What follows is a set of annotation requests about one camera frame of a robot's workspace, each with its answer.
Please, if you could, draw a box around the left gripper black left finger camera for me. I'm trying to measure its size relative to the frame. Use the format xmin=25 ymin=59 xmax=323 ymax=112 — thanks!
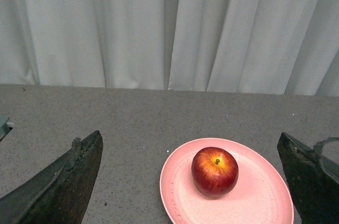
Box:
xmin=1 ymin=130 xmax=103 ymax=223

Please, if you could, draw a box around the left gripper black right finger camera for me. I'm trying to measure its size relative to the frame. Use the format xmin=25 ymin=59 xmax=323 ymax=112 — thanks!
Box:
xmin=277 ymin=132 xmax=338 ymax=223

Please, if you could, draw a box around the red yellow apple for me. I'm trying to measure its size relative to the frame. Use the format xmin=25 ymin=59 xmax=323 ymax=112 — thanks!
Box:
xmin=191 ymin=147 xmax=239 ymax=199

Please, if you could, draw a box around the pink round plate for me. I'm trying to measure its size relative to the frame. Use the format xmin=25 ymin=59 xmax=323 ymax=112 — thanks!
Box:
xmin=159 ymin=138 xmax=294 ymax=223

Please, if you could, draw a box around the grey object at table edge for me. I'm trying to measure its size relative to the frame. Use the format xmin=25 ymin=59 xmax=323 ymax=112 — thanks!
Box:
xmin=0 ymin=115 xmax=14 ymax=141

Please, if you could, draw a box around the white pleated curtain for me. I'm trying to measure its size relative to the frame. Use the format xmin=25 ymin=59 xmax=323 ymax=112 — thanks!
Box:
xmin=1 ymin=0 xmax=338 ymax=96

